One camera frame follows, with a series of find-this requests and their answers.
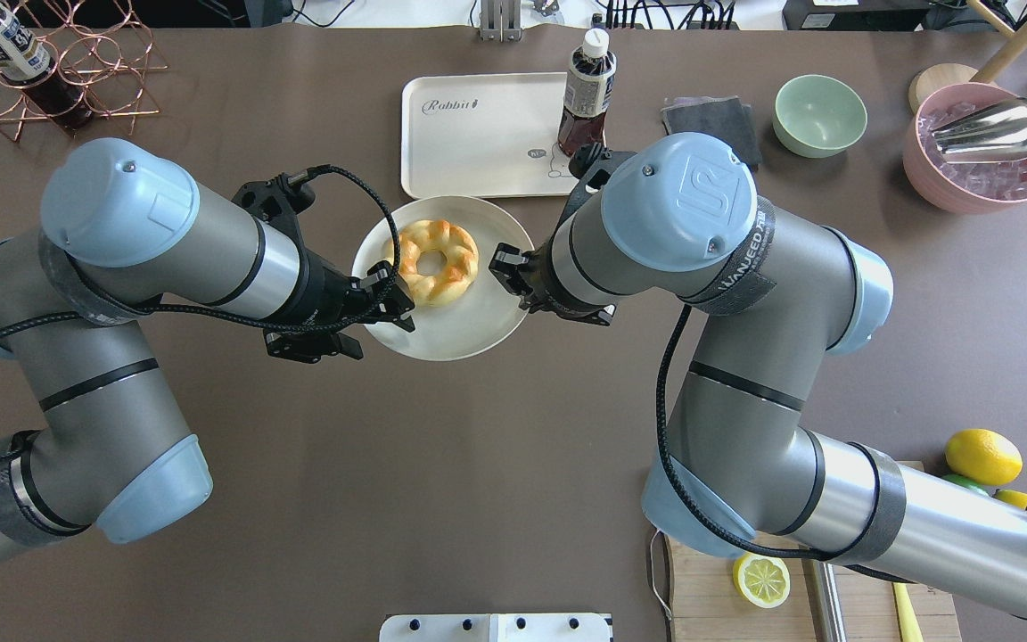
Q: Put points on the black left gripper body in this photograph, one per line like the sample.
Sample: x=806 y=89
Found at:
x=324 y=290

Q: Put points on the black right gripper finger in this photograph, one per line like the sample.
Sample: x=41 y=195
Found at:
x=527 y=299
x=510 y=266

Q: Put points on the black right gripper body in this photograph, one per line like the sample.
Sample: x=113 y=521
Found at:
x=535 y=273

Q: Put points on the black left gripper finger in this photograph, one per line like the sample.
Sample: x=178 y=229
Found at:
x=311 y=347
x=390 y=298

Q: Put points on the glazed twisted donut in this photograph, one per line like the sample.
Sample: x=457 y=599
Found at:
x=440 y=260

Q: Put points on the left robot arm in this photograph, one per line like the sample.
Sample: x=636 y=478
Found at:
x=119 y=229

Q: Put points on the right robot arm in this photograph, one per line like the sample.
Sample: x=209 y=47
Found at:
x=780 y=294

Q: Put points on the cream rabbit tray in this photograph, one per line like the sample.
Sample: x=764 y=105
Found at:
x=486 y=136

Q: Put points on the dark tea bottle upright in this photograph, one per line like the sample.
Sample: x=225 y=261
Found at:
x=588 y=92

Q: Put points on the grey folded cloth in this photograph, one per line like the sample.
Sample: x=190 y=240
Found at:
x=726 y=118

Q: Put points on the mint green bowl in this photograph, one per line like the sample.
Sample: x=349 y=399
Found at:
x=818 y=116

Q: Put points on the wooden cutting board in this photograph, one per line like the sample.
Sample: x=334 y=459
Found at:
x=701 y=603

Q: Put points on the bottle in rack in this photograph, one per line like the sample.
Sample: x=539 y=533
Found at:
x=27 y=64

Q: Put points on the pink ice bowl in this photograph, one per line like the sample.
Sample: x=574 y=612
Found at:
x=979 y=188

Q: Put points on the green lime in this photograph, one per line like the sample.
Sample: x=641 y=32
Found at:
x=968 y=484

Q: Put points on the yellow lemon upper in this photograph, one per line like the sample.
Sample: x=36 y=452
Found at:
x=984 y=456

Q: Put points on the yellow lemon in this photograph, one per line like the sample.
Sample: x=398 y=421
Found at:
x=1012 y=497
x=984 y=456

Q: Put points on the yellow plastic knife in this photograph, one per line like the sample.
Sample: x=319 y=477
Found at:
x=908 y=627

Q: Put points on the metal ice scoop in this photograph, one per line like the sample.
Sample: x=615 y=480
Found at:
x=996 y=133

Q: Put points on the yellow lemon lower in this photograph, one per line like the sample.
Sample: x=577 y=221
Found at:
x=1012 y=497

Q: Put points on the wooden mug tree stand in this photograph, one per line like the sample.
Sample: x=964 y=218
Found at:
x=950 y=73

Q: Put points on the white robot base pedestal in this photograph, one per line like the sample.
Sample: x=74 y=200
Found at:
x=564 y=626

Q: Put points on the copper wire bottle rack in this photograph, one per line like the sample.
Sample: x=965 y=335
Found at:
x=103 y=52

